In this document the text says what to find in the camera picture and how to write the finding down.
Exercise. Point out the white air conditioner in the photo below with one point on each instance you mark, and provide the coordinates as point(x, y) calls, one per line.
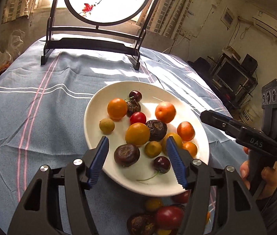
point(265, 23)

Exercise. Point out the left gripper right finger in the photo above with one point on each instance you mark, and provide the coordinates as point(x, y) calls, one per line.
point(235, 210)

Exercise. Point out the red cherry tomato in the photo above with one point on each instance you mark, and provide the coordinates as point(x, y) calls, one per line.
point(138, 117)

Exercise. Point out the person's right hand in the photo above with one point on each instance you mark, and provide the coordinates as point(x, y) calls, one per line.
point(259, 174)

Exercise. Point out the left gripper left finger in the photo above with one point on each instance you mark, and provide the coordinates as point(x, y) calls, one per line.
point(38, 211)

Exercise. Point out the large orange kumquat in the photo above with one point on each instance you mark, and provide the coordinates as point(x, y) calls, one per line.
point(117, 109)

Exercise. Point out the right striped curtain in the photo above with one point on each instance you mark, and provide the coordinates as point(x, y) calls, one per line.
point(167, 17)

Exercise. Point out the dark cherry on plate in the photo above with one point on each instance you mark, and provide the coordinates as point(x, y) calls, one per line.
point(134, 95)

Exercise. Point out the blue striped tablecloth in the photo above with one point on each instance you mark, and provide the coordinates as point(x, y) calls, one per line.
point(42, 107)

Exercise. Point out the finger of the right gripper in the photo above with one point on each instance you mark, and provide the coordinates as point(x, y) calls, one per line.
point(217, 120)

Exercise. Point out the large mandarin orange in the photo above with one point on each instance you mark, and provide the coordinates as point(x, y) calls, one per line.
point(191, 148)

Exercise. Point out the small mandarin on plate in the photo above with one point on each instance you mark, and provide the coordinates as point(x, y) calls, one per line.
point(165, 112)

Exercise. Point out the brown water chestnut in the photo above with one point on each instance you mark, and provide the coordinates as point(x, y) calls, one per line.
point(158, 130)
point(126, 155)

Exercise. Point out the white bucket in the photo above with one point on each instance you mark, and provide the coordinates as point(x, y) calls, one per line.
point(249, 113)

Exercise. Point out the black monitor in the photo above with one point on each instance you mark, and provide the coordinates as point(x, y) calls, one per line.
point(228, 75)

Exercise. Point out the large dark red plum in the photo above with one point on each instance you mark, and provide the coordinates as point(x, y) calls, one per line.
point(169, 217)

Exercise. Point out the black speaker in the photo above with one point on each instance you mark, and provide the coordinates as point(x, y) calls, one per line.
point(249, 64)

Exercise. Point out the white oval plate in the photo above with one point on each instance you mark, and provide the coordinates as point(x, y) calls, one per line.
point(162, 185)

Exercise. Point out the small yellow longan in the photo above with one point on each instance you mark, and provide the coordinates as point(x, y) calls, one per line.
point(107, 126)

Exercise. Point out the black camera box right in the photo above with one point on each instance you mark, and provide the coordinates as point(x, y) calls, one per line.
point(269, 107)

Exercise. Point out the round screen on black stand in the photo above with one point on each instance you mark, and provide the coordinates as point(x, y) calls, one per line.
point(99, 17)

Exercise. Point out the red tomato fruit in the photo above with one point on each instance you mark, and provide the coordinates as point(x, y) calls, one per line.
point(181, 198)

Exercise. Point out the electrical panel box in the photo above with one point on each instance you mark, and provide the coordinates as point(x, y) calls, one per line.
point(227, 17)

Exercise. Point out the dark cherry with stem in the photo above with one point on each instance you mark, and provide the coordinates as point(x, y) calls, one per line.
point(161, 165)

